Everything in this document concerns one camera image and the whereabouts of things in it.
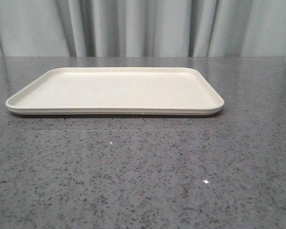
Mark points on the cream rectangular plastic tray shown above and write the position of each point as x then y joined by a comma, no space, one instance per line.
118,91

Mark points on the grey pleated curtain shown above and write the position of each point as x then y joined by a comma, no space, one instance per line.
143,28

